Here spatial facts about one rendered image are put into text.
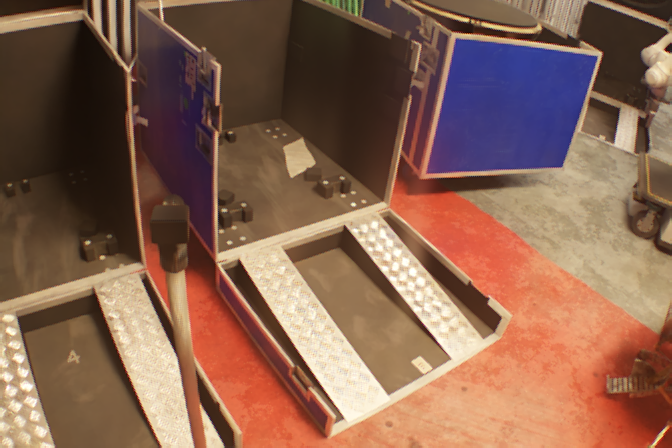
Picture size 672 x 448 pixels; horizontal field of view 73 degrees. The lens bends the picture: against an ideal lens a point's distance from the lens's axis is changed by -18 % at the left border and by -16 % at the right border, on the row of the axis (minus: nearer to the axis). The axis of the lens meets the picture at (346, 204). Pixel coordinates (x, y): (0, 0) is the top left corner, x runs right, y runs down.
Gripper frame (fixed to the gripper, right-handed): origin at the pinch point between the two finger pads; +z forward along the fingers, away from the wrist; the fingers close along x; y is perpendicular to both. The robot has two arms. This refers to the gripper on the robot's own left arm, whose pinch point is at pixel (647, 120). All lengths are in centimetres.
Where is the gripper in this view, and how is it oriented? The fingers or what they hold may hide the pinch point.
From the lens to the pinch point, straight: 325.0
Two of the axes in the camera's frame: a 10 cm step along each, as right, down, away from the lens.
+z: -1.3, 8.2, 5.6
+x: -4.8, 4.4, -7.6
